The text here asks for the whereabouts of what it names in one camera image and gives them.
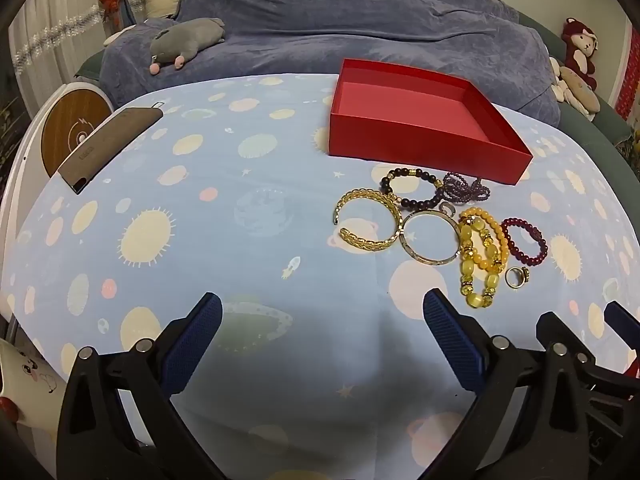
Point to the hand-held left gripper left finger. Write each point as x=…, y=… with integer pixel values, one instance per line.
x=192, y=345

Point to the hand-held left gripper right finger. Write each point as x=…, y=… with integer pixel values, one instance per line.
x=452, y=340

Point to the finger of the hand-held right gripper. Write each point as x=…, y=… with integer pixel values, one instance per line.
x=550, y=327
x=622, y=322

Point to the thin gold bangle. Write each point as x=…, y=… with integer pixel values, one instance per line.
x=431, y=260

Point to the red cardboard box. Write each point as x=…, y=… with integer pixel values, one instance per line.
x=380, y=140

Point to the planet print tablecloth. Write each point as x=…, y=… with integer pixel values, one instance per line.
x=225, y=220

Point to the white plush with face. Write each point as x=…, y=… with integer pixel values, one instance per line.
x=30, y=375

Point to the green plant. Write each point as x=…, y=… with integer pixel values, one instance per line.
x=631, y=147

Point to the green sofa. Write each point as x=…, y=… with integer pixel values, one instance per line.
x=605, y=120

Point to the beige plush toy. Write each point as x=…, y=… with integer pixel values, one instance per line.
x=580, y=92

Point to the red fringe decoration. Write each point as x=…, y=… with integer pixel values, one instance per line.
x=631, y=75

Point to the white round wood-top device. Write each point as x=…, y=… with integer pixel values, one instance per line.
x=60, y=125

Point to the red bear plush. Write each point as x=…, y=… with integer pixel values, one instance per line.
x=575, y=57

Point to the grey plush toy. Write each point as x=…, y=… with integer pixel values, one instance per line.
x=190, y=37

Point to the white round cushion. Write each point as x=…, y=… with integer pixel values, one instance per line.
x=120, y=35

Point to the blue velvet blanket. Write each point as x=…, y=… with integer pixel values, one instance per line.
x=325, y=15

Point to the white curtain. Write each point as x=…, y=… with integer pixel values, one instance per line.
x=55, y=15

